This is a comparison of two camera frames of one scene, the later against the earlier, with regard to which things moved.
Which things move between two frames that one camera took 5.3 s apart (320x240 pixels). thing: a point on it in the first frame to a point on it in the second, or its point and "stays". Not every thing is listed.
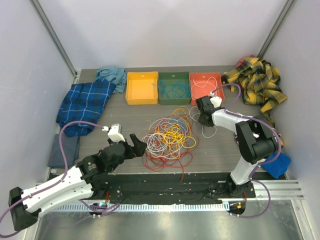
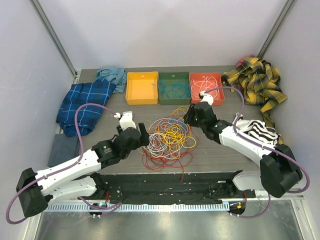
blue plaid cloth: [83, 102] stays
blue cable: [180, 84] to [174, 84]
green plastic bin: [174, 88] stays
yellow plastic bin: [142, 88] stays
